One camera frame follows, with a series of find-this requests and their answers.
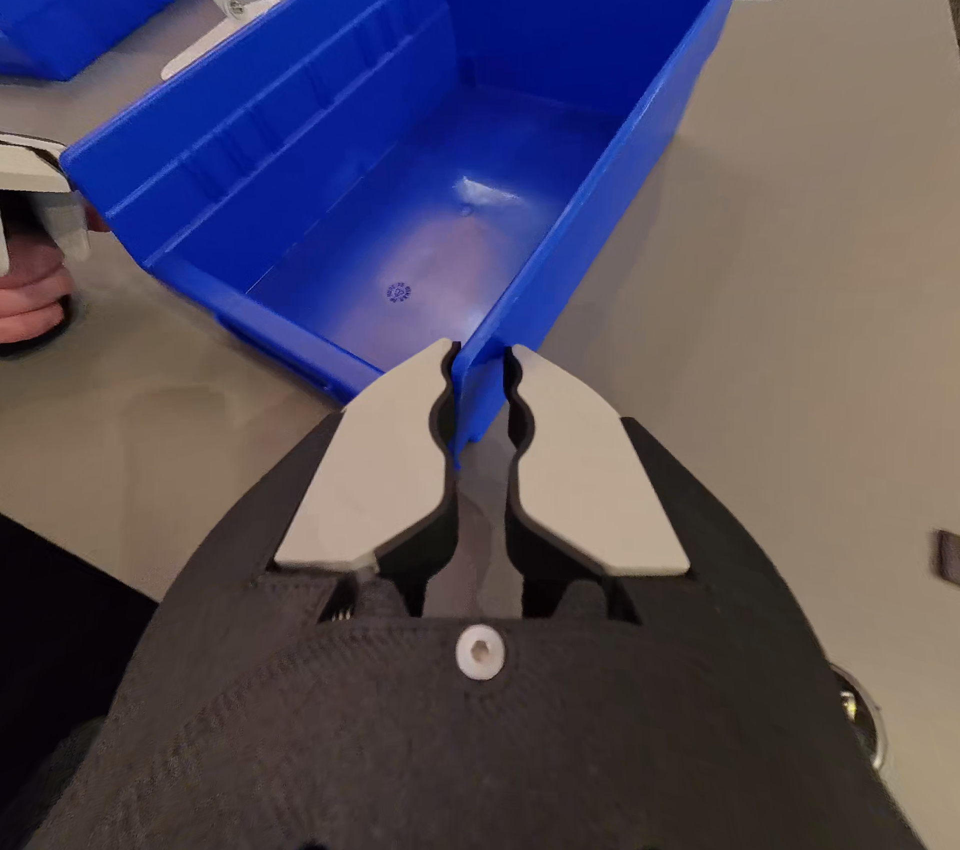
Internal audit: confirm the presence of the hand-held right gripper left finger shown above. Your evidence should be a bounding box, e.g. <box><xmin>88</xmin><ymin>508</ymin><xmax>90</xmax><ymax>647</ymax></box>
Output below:
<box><xmin>272</xmin><ymin>339</ymin><xmax>462</xmax><ymax>617</ymax></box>

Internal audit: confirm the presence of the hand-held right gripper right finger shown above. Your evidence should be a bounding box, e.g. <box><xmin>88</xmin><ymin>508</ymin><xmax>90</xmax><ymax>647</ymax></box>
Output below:
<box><xmin>504</xmin><ymin>345</ymin><xmax>693</xmax><ymax>619</ymax></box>

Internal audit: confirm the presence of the metal desk grommet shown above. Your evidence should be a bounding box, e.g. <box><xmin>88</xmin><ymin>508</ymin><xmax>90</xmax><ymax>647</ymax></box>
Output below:
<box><xmin>828</xmin><ymin>666</ymin><xmax>888</xmax><ymax>772</ymax></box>

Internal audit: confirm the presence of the person's left hand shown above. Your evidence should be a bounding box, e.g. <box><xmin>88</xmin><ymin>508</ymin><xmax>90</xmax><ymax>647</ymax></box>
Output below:
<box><xmin>0</xmin><ymin>241</ymin><xmax>74</xmax><ymax>345</ymax></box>

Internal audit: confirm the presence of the person's black clothing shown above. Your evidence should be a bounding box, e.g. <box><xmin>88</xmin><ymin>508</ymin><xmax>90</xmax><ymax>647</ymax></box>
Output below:
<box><xmin>0</xmin><ymin>513</ymin><xmax>160</xmax><ymax>791</ymax></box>

